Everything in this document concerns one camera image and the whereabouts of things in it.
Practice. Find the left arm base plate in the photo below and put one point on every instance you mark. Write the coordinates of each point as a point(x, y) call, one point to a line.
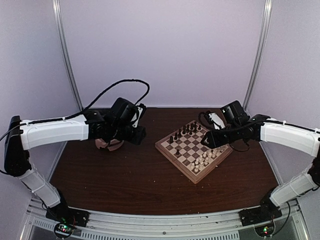
point(71, 216)

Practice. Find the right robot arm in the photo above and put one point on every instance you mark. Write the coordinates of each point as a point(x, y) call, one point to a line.
point(238, 125)

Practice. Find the front aluminium rail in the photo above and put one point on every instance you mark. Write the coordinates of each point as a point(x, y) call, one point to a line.
point(224, 225)

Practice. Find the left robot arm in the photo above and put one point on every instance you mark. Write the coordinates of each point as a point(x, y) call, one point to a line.
point(120, 123)

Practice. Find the dark knight chess piece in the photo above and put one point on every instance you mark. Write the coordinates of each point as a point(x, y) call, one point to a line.
point(171, 139)

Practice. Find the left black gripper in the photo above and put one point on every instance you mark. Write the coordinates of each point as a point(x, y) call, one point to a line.
point(138, 137)

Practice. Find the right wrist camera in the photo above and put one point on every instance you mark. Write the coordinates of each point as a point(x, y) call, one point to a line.
point(214, 120)

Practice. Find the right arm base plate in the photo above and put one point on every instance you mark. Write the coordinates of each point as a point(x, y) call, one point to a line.
point(256, 215)

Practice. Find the aluminium frame post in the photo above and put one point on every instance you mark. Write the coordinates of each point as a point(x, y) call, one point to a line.
point(65, 53)
point(263, 35)

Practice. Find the left aluminium frame post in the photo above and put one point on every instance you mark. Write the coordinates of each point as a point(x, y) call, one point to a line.
point(65, 53)

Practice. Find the white chess pieces group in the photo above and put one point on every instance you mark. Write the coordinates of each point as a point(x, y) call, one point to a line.
point(209, 158)

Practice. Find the dark chess piece tall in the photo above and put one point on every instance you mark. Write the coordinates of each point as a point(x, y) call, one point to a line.
point(184, 130)

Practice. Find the right circuit board with LEDs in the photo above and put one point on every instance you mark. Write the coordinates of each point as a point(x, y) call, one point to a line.
point(265, 230)

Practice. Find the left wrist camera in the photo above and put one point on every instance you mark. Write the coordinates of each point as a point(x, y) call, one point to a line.
point(139, 111)

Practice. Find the circuit board with leds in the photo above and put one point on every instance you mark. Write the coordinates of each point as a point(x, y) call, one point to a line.
point(265, 230)
point(61, 229)

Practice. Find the pink double pet bowl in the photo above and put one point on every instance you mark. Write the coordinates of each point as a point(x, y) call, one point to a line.
point(113, 145)

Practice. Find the right aluminium frame post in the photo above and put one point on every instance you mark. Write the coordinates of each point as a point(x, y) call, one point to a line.
point(263, 35)

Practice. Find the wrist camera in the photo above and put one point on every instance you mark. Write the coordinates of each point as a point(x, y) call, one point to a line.
point(139, 111)
point(214, 120)

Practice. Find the left circuit board with LEDs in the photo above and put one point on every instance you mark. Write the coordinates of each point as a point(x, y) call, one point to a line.
point(61, 229)

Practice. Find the wooden chess board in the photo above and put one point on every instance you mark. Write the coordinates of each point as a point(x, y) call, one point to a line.
point(190, 148)

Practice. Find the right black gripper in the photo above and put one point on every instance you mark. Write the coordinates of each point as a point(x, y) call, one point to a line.
point(211, 139)

